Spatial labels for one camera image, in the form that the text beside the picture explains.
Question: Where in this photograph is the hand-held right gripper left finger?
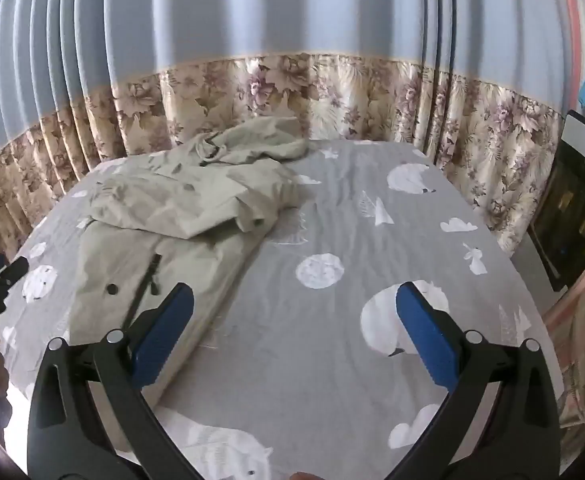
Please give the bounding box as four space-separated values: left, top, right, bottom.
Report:
26 282 206 480

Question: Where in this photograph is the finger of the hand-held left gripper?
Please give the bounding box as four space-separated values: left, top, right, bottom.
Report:
0 254 29 291

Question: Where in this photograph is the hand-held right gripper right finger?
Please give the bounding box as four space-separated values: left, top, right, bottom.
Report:
385 281 562 480

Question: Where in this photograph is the beige hooded jacket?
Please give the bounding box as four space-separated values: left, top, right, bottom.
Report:
70 116 323 396

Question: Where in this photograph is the grey printed bed sheet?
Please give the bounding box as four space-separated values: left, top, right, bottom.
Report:
0 139 563 480

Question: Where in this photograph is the black glass-door cabinet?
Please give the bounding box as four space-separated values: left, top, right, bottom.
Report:
527 110 585 293

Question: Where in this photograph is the blue floral curtain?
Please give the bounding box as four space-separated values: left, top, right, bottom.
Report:
0 0 568 256

